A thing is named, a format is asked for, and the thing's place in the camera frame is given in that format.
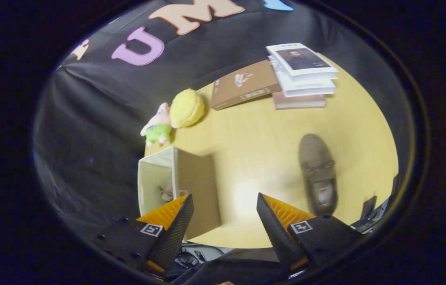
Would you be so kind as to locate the white book with portrait cover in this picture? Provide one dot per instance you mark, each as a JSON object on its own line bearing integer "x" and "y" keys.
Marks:
{"x": 302, "y": 59}

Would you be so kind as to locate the tan fabric storage box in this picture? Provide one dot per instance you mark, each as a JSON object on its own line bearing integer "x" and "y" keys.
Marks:
{"x": 199, "y": 182}

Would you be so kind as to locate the brown hardcover book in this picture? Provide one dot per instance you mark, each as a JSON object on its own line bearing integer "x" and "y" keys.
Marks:
{"x": 242, "y": 85}

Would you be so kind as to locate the pinkish brown book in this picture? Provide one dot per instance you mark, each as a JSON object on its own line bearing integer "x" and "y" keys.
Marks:
{"x": 300, "y": 102}

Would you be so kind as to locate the pink star plush toy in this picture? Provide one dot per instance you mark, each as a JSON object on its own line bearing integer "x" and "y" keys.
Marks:
{"x": 157, "y": 128}

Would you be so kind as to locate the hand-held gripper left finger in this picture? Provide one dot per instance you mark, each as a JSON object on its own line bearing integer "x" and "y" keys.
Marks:
{"x": 175, "y": 233}

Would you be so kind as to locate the yellow plush ball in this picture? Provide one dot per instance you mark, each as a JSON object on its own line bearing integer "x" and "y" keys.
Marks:
{"x": 187, "y": 107}

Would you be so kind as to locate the brown fuzzy slipper shoe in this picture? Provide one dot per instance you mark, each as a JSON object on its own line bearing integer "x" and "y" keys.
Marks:
{"x": 315, "y": 158}
{"x": 166, "y": 194}

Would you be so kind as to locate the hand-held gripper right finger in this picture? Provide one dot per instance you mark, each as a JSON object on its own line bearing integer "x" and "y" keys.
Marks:
{"x": 276, "y": 233}

